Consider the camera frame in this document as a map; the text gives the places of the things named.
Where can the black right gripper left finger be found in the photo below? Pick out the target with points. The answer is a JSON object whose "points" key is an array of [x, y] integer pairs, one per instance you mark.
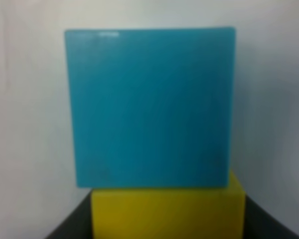
{"points": [[78, 225]]}

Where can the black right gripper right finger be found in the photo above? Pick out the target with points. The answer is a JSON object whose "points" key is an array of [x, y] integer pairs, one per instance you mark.
{"points": [[258, 224]]}

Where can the yellow cube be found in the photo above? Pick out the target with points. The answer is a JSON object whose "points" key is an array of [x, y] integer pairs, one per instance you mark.
{"points": [[203, 213]]}

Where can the blue cube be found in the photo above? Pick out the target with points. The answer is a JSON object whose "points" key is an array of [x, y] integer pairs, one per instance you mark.
{"points": [[151, 108]]}

